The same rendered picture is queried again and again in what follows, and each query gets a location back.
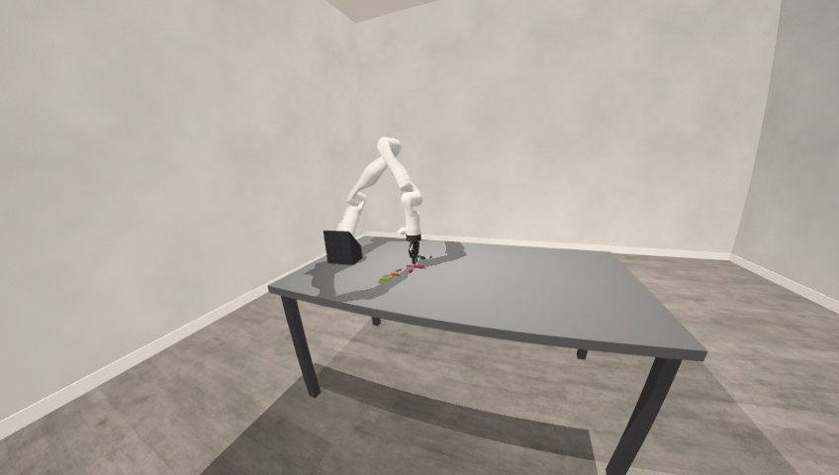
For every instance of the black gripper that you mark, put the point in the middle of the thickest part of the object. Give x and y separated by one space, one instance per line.
414 247

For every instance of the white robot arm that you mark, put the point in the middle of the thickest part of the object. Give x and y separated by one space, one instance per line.
389 149

